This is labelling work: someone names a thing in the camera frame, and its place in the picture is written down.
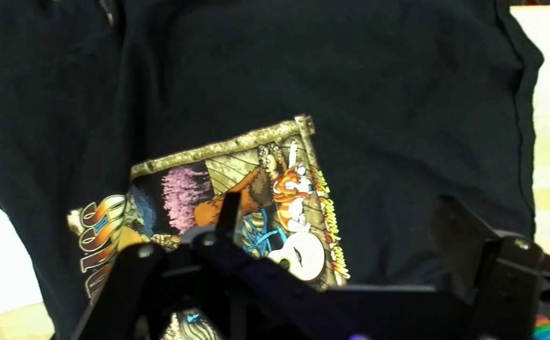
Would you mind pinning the black t-shirt with colourful print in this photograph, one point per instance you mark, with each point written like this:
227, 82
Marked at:
350, 94

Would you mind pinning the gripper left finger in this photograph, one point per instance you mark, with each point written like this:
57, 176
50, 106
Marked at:
133, 283

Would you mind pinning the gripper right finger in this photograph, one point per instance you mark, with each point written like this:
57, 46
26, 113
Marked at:
506, 283

